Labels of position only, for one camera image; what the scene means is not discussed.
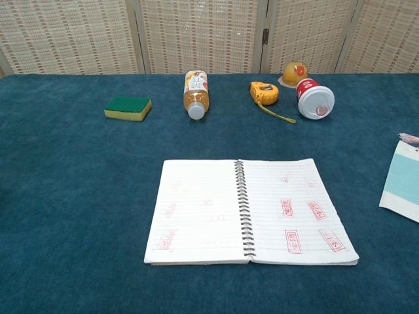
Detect light blue and white paper card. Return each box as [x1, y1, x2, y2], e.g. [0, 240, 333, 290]
[378, 132, 419, 224]

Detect open spiral notebook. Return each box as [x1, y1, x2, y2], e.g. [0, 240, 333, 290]
[143, 158, 360, 266]

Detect plastic tea bottle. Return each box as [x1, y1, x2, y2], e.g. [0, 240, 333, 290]
[183, 69, 210, 121]

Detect yellow tape measure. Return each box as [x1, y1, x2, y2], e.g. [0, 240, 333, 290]
[249, 81, 297, 125]

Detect green yellow sponge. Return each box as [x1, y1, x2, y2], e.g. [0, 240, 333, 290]
[103, 96, 153, 122]

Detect orange fruit jelly cup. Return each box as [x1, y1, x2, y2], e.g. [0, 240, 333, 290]
[278, 61, 310, 89]

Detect red paper cup white lid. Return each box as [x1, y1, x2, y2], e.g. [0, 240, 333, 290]
[296, 78, 336, 120]

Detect woven bamboo folding screen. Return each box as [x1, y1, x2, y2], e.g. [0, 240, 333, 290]
[0, 0, 419, 79]

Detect dark blue tablecloth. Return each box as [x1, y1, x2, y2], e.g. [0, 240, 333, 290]
[0, 72, 419, 314]

